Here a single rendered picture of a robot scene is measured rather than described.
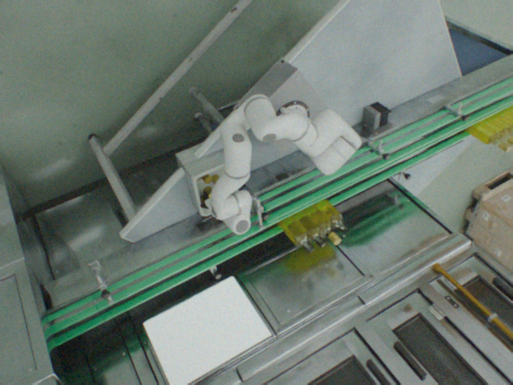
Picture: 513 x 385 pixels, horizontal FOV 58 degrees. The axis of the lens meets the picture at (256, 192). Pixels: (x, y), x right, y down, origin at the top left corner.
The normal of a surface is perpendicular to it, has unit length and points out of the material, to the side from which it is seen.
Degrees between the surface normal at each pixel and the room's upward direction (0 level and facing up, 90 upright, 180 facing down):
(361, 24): 0
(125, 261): 90
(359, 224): 89
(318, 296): 90
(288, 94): 4
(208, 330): 90
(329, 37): 0
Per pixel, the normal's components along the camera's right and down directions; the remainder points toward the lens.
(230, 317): -0.08, -0.70
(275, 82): -0.51, -0.39
